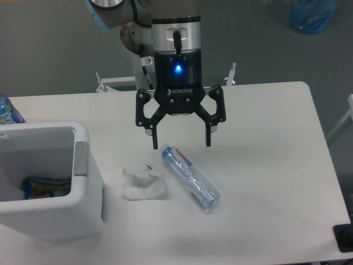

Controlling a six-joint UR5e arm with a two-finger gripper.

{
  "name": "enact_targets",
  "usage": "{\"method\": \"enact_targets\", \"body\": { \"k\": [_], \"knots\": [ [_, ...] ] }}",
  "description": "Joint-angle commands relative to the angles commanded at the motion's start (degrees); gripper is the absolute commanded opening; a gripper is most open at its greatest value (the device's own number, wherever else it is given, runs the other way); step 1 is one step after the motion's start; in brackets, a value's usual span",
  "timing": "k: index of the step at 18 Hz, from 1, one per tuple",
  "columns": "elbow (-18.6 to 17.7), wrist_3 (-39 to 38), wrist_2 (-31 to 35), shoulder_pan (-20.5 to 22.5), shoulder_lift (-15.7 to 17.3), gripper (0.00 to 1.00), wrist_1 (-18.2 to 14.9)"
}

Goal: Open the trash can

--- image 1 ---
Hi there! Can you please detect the clear empty plastic bottle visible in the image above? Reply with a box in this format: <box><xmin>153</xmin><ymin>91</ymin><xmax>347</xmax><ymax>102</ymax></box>
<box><xmin>159</xmin><ymin>144</ymin><xmax>221</xmax><ymax>212</ymax></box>

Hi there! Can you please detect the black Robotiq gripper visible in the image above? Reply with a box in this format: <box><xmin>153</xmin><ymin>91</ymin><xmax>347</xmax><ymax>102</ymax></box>
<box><xmin>134</xmin><ymin>49</ymin><xmax>227</xmax><ymax>150</ymax></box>

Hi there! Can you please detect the white furniture frame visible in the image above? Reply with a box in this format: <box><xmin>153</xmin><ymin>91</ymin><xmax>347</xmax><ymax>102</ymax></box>
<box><xmin>326</xmin><ymin>94</ymin><xmax>352</xmax><ymax>145</ymax></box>

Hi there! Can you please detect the crumpled white tissue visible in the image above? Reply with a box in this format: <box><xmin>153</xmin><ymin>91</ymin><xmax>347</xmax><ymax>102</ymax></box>
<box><xmin>121</xmin><ymin>164</ymin><xmax>167</xmax><ymax>201</ymax></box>

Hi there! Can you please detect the white push-lid trash can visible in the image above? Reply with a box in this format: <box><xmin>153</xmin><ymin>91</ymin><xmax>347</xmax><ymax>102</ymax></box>
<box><xmin>1</xmin><ymin>121</ymin><xmax>105</xmax><ymax>240</ymax></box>

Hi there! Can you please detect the blue labelled bottle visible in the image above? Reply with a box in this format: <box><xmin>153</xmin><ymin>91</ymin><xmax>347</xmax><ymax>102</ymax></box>
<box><xmin>1</xmin><ymin>93</ymin><xmax>25</xmax><ymax>125</ymax></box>

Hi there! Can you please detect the black device at table edge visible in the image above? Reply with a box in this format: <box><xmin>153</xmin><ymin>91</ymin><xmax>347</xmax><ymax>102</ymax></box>
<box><xmin>333</xmin><ymin>224</ymin><xmax>352</xmax><ymax>253</ymax></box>

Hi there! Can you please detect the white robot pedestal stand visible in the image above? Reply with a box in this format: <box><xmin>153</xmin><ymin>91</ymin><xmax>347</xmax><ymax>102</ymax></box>
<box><xmin>95</xmin><ymin>22</ymin><xmax>238</xmax><ymax>93</ymax></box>

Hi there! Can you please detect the blue plastic bag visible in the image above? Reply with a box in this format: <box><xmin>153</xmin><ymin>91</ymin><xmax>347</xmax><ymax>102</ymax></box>
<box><xmin>289</xmin><ymin>0</ymin><xmax>339</xmax><ymax>34</ymax></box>

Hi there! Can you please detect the colourful snack wrapper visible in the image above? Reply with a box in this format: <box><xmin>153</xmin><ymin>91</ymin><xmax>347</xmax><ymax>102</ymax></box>
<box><xmin>23</xmin><ymin>177</ymin><xmax>72</xmax><ymax>200</ymax></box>

